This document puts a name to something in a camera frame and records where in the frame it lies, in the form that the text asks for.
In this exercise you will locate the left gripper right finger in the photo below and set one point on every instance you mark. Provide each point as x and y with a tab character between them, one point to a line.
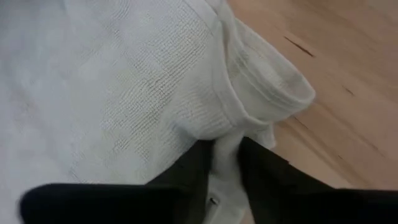
311	205

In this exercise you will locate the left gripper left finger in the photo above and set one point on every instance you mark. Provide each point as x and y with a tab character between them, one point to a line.
124	202

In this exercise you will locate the white towel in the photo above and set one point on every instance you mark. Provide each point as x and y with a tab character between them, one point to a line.
109	93

